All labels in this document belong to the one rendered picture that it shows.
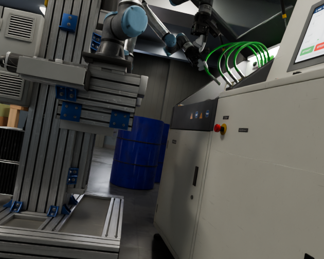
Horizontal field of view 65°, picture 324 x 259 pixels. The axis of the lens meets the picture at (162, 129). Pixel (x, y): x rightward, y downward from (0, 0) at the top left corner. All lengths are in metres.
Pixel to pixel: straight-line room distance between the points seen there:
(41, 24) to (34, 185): 0.83
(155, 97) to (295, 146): 8.21
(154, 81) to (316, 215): 8.44
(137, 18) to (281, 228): 0.95
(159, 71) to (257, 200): 8.35
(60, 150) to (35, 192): 0.25
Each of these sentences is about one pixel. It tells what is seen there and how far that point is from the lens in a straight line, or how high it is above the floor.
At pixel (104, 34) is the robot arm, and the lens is 1.31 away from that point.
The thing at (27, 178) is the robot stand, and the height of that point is 0.39.
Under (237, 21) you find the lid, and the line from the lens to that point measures 2.03.
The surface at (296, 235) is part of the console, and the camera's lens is 0.80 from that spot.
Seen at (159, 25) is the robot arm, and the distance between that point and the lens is 1.83.
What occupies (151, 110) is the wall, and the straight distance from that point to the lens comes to 8.84.
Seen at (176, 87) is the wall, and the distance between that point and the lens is 8.63.
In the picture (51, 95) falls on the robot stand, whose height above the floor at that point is 0.84.
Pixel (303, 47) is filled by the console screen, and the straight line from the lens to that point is 1.33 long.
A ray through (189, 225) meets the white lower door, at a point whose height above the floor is 0.30.
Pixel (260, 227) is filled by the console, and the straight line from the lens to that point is 0.90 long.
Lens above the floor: 0.73
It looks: 1 degrees up
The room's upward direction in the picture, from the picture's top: 10 degrees clockwise
